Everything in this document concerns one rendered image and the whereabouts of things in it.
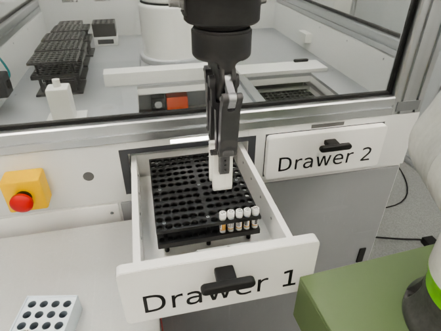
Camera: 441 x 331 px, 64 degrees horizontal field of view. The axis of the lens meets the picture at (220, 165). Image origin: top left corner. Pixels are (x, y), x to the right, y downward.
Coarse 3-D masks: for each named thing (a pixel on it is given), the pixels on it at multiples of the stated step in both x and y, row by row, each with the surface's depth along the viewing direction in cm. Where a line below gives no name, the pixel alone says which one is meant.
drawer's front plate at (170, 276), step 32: (192, 256) 49; (224, 256) 49; (256, 256) 50; (288, 256) 52; (128, 288) 48; (160, 288) 49; (192, 288) 51; (256, 288) 54; (288, 288) 56; (128, 320) 52
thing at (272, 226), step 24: (240, 144) 81; (144, 168) 80; (240, 168) 81; (144, 192) 76; (264, 192) 66; (144, 216) 69; (264, 216) 67; (144, 240) 64; (216, 240) 64; (240, 240) 64; (264, 240) 64
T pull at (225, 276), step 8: (216, 272) 49; (224, 272) 49; (232, 272) 49; (216, 280) 48; (224, 280) 47; (232, 280) 47; (240, 280) 47; (248, 280) 47; (200, 288) 47; (208, 288) 46; (216, 288) 46; (224, 288) 47; (232, 288) 47; (240, 288) 48
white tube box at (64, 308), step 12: (36, 300) 58; (48, 300) 58; (60, 300) 58; (72, 300) 58; (24, 312) 57; (36, 312) 57; (48, 312) 57; (60, 312) 57; (72, 312) 57; (12, 324) 54; (24, 324) 56; (36, 324) 56; (48, 324) 56; (60, 324) 56; (72, 324) 57
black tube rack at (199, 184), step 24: (168, 168) 72; (192, 168) 72; (168, 192) 65; (192, 192) 65; (216, 192) 66; (240, 192) 65; (168, 216) 60; (192, 216) 64; (168, 240) 60; (192, 240) 59
